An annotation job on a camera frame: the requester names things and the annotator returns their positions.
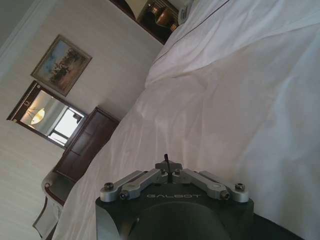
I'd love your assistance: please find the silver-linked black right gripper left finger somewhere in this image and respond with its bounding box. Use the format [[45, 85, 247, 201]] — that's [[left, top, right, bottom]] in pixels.
[[99, 154, 172, 202]]

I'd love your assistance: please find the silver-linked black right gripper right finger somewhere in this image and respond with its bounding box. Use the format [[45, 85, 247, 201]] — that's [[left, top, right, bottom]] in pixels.
[[169, 161, 250, 203]]

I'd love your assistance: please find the white bed sheet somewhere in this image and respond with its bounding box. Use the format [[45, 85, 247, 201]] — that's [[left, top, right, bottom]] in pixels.
[[51, 14, 320, 240]]

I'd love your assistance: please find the dark wooden dresser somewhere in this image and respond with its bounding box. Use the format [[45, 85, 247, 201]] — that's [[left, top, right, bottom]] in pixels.
[[53, 106, 120, 183]]

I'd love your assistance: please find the white upholstered wooden chair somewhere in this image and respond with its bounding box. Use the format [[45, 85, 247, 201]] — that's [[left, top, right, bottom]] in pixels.
[[32, 172, 76, 237]]

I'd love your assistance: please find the dark wood framed mirror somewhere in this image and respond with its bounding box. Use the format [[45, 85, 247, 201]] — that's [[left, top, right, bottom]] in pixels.
[[6, 80, 89, 150]]

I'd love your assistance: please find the framed landscape painting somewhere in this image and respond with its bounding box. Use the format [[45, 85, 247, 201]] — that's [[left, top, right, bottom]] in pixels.
[[30, 34, 93, 98]]

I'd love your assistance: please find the white duvet with brown piping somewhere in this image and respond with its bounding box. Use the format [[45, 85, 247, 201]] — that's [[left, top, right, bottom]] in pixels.
[[145, 0, 320, 87]]

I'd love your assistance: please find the dark wooden bedside cabinet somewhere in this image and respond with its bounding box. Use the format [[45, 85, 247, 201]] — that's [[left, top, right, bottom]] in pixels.
[[109, 0, 181, 46]]

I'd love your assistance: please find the large copper vase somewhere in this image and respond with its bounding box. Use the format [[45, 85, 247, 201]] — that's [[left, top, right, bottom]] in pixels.
[[154, 5, 174, 27]]

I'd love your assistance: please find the dark bronze vase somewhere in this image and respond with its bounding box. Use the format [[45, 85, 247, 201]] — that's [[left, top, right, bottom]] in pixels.
[[145, 0, 163, 21]]

